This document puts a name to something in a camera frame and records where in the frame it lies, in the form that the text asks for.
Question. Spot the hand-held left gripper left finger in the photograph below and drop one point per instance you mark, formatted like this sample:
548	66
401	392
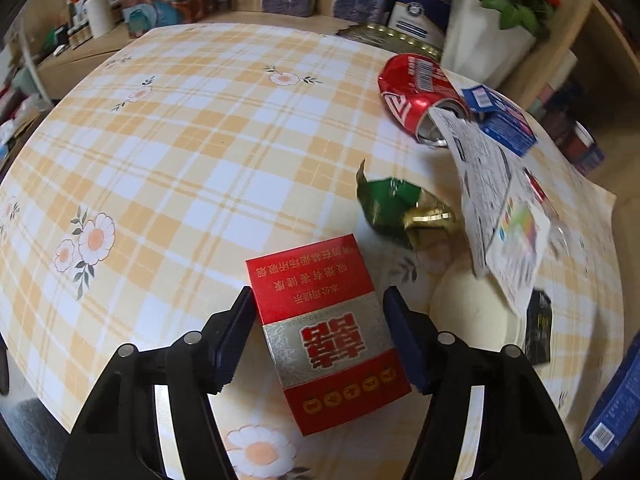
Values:
232	340

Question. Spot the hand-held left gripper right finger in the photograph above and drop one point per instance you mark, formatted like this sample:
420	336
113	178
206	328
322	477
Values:
405	340

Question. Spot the white paper bowl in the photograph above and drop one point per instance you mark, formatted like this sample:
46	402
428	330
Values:
470	310

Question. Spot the red cigarette box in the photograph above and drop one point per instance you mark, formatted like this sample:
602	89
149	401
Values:
320	320

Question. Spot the blue and white carton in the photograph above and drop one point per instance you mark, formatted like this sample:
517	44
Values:
505	122

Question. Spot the crushed red can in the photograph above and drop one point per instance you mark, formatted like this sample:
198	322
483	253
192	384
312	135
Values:
415	90

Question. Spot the black packet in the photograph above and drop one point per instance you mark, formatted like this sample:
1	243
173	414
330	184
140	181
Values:
539	330

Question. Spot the green and gold foil wrapper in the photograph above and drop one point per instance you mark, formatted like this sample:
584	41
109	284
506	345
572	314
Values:
390	200

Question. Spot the colourful printed leaflet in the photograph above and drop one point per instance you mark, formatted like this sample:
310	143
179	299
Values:
520	240

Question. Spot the black printed paper sheet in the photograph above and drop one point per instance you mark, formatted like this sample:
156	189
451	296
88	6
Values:
475	175

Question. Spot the yellow plaid flowered tablecloth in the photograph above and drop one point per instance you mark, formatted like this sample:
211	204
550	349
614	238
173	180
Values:
200	160

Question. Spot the clear plastic wrapper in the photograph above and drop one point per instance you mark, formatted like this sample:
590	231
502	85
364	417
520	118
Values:
565	240

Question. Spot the blue barcode box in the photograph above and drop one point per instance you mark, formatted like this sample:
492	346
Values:
612	410

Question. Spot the small blue shelf box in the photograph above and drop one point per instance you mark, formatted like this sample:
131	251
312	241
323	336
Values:
594	160

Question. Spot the red cup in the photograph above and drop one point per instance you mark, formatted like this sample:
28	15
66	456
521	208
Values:
582	142

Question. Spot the gold tray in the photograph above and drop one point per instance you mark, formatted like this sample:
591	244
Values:
390	37

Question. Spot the red rose plant white pot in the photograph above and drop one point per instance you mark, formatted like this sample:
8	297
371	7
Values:
475	35

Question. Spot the wooden side cabinet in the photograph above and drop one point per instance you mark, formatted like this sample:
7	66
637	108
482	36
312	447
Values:
75	60

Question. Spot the row of small bottles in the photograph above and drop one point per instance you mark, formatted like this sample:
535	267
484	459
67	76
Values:
77	35

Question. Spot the wooden shelf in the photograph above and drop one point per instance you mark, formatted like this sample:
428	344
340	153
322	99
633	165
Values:
575	35

